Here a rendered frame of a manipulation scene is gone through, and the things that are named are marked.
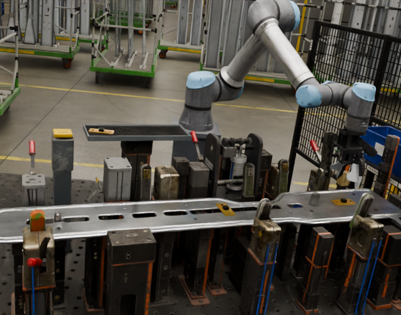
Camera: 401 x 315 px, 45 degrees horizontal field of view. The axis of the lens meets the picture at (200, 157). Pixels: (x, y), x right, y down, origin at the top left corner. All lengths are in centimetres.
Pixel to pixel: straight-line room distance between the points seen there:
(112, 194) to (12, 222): 32
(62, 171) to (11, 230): 39
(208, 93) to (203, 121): 12
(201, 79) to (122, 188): 64
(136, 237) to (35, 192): 39
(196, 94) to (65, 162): 62
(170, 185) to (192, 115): 49
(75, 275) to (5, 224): 40
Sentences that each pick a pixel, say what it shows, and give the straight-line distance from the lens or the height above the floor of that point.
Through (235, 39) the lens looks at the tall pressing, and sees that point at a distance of 841.
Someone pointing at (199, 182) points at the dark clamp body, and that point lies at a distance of 170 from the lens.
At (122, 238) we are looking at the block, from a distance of 133.
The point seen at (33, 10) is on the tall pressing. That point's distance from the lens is 918.
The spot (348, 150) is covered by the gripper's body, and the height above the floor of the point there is 122.
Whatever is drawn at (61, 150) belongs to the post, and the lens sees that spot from 171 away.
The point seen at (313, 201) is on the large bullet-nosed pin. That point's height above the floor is 102.
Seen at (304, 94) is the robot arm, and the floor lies 139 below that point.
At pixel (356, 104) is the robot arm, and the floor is 137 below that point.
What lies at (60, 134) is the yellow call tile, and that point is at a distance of 169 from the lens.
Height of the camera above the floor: 170
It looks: 20 degrees down
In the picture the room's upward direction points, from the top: 7 degrees clockwise
